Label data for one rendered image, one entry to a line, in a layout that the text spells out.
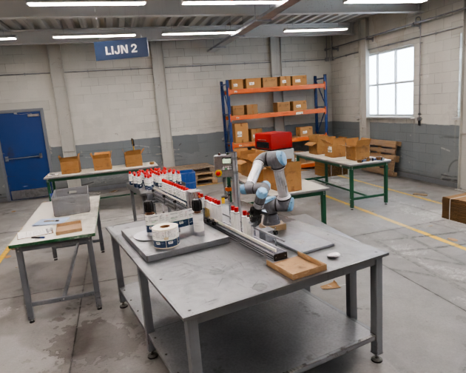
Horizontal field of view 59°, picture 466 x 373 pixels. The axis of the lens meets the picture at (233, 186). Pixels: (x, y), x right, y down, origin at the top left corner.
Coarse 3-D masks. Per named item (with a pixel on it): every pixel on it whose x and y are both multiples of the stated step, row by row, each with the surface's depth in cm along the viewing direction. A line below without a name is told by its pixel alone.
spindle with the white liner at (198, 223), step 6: (198, 198) 327; (192, 204) 325; (198, 204) 323; (198, 210) 324; (192, 216) 328; (198, 216) 325; (198, 222) 326; (198, 228) 327; (198, 234) 328; (204, 234) 330
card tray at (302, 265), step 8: (296, 256) 283; (304, 256) 277; (272, 264) 265; (280, 264) 271; (288, 264) 270; (296, 264) 269; (304, 264) 268; (312, 264) 267; (320, 264) 262; (280, 272) 258; (288, 272) 249; (296, 272) 256; (304, 272) 249; (312, 272) 252
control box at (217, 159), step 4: (216, 156) 349; (220, 156) 348; (224, 156) 348; (228, 156) 348; (216, 160) 349; (220, 160) 349; (232, 160) 348; (216, 164) 350; (220, 164) 350; (224, 164) 349; (228, 164) 349; (232, 164) 348; (216, 168) 351; (220, 168) 350; (232, 168) 349; (220, 172) 351; (224, 172) 351; (228, 172) 350; (232, 172) 350; (216, 176) 352; (220, 176) 352; (224, 176) 351; (228, 176) 351; (232, 176) 351
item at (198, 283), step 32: (128, 224) 397; (288, 224) 358; (192, 256) 299; (224, 256) 294; (256, 256) 289; (288, 256) 285; (320, 256) 280; (352, 256) 276; (384, 256) 276; (160, 288) 250; (192, 288) 246; (224, 288) 243; (256, 288) 240
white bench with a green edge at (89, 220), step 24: (48, 216) 467; (72, 216) 459; (96, 216) 450; (24, 240) 382; (48, 240) 377; (72, 240) 388; (96, 240) 568; (24, 264) 382; (72, 264) 480; (24, 288) 382; (96, 288) 401
